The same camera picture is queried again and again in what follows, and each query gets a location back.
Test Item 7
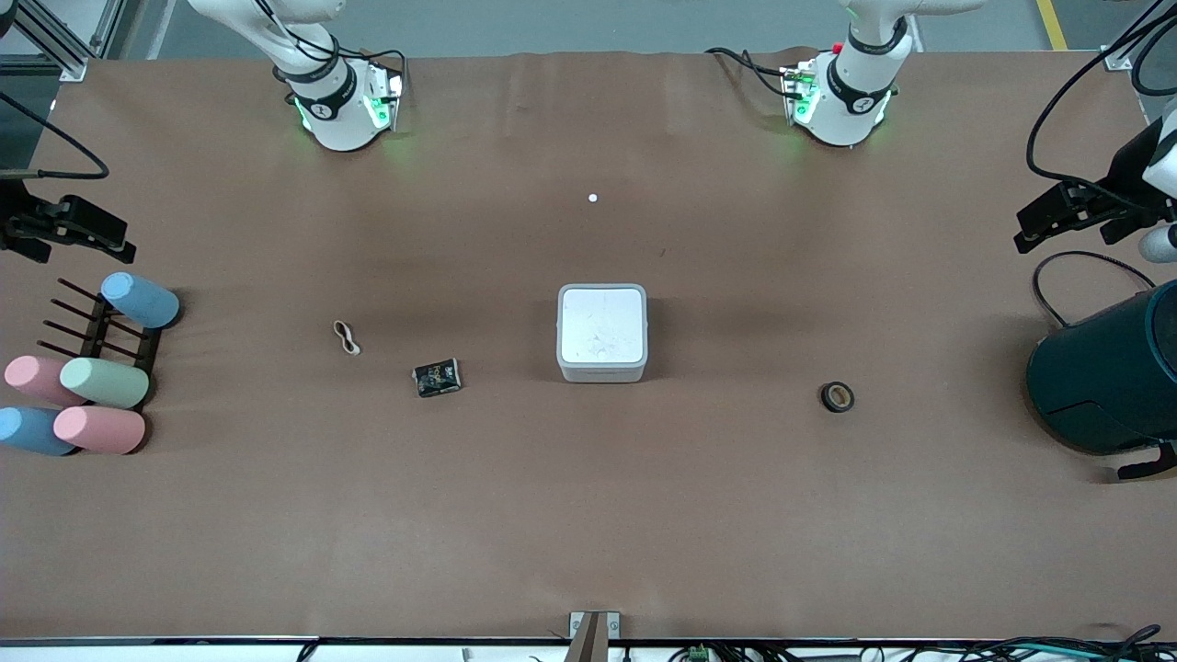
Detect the black cable under table edge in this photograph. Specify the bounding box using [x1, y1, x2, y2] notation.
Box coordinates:
[920, 625, 1177, 662]

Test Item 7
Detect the mint green plastic cup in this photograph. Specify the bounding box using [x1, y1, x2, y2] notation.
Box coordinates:
[60, 358, 150, 410]

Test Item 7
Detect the dark wooden cup rack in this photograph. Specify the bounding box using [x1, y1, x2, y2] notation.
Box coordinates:
[39, 279, 165, 405]

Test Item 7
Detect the white square trash bin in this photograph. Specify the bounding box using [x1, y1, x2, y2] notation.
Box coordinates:
[556, 283, 648, 384]

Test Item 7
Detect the black looped cable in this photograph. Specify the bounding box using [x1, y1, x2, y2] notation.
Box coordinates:
[1131, 18, 1177, 97]

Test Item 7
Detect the blue plastic cup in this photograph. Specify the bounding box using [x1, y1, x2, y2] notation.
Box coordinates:
[101, 272, 181, 329]
[0, 407, 79, 457]

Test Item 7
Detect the aluminium frame profile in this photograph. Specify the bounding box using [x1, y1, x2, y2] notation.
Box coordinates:
[0, 0, 126, 84]

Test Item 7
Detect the grey black container cable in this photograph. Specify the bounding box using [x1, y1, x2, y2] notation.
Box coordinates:
[1032, 251, 1157, 328]

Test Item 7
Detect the grey arm base connector block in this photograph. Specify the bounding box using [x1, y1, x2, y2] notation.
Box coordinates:
[361, 60, 406, 131]
[782, 60, 821, 125]

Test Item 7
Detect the black arm base cable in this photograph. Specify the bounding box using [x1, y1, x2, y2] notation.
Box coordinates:
[706, 46, 794, 97]
[250, 0, 407, 93]

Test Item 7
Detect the aluminium corner bracket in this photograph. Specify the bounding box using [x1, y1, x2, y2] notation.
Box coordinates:
[1103, 37, 1155, 73]

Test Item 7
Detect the black snack wrapper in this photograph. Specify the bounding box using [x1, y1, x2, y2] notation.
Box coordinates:
[413, 359, 462, 398]

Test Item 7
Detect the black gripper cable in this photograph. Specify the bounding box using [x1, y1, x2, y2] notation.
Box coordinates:
[0, 92, 110, 180]
[1026, 0, 1177, 199]

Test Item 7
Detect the dark teal round container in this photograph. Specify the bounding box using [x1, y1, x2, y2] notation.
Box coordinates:
[1027, 280, 1177, 457]

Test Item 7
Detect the pink plastic cup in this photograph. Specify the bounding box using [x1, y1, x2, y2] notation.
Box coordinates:
[53, 405, 146, 455]
[5, 356, 88, 406]

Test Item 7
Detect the metal table edge bracket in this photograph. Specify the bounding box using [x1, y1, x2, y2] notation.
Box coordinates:
[568, 611, 622, 662]

